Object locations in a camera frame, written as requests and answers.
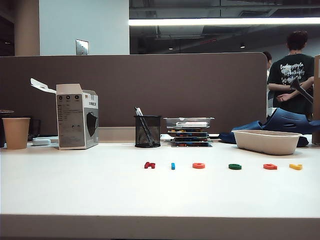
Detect black mesh pen holder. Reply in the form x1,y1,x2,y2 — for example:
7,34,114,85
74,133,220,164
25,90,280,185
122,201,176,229
133,115,162,148

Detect white capped pen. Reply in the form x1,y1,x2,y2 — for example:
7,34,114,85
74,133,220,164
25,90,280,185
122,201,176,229
134,106,156,146

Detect clear plastic tray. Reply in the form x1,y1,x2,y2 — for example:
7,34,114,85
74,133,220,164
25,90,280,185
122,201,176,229
163,116,215,130

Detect white marker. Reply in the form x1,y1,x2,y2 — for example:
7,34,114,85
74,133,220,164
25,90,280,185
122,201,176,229
175,121,208,127

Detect brown desk partition panel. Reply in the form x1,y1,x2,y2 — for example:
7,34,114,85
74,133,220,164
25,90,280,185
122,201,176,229
0,51,268,136

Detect white grey mask box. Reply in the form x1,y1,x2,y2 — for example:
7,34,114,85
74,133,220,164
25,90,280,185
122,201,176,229
29,77,100,150

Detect blue foam clog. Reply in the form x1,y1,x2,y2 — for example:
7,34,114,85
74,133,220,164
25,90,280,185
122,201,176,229
261,107,320,148
219,120,264,144

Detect beige oval pulp tray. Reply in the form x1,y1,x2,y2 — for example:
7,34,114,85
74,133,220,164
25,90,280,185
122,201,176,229
231,129,303,156

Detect long ceiling light strip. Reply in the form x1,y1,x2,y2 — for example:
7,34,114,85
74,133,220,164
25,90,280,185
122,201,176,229
128,17,320,27

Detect small white case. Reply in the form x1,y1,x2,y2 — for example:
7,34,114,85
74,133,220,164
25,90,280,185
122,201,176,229
31,137,52,146

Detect person with black hair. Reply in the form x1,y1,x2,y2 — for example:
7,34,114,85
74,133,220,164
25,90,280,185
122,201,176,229
262,50,273,81

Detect dark glass cup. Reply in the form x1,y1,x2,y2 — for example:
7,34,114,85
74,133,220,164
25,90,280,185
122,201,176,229
28,118,42,141

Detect person in dark green shirt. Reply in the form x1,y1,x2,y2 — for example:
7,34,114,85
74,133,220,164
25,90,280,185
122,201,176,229
266,30,316,118

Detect brown paper cup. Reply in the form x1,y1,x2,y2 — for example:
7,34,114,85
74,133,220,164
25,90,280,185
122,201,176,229
1,117,31,150

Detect brown cardboard box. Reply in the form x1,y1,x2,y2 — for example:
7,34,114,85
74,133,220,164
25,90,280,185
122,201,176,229
312,54,320,145

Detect metal wall switch plate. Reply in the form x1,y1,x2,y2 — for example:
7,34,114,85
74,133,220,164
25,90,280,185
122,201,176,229
75,39,89,56

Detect grey angled tool handle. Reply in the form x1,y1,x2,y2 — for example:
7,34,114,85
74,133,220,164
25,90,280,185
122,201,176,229
289,77,315,104

